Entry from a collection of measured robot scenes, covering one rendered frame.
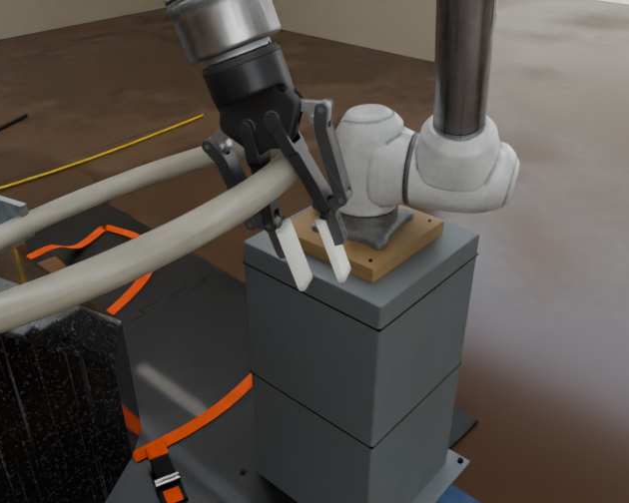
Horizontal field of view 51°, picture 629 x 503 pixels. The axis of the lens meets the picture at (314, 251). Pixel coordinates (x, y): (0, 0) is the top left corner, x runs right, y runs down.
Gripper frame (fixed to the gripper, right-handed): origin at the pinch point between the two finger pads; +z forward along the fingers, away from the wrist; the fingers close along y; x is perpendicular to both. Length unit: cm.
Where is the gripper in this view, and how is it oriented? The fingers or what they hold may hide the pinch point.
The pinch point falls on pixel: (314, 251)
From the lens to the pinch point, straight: 66.7
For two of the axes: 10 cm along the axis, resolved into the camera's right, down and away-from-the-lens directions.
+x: -2.6, 4.1, -8.7
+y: -9.0, 2.1, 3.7
